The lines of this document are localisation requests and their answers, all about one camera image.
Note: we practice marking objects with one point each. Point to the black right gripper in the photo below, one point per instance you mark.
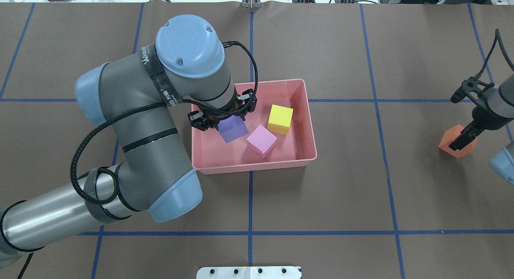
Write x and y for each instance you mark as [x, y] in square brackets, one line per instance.
[486, 117]

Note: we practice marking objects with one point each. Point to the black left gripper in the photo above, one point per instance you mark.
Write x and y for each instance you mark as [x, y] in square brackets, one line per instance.
[199, 121]

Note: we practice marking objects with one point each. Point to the purple foam block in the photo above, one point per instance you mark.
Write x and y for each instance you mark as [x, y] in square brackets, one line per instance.
[232, 128]

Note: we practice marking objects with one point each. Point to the yellow foam block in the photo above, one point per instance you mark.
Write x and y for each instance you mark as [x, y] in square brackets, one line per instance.
[280, 119]

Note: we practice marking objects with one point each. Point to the pink foam block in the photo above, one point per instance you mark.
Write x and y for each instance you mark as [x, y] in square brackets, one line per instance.
[261, 141]

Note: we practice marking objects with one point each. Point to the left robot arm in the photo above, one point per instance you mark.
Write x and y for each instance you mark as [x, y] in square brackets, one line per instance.
[134, 160]

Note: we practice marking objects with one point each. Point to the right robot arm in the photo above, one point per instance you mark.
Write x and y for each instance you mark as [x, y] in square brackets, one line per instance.
[494, 108]

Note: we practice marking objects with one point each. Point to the white camera stand pillar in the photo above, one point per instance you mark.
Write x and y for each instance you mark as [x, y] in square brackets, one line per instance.
[250, 272]

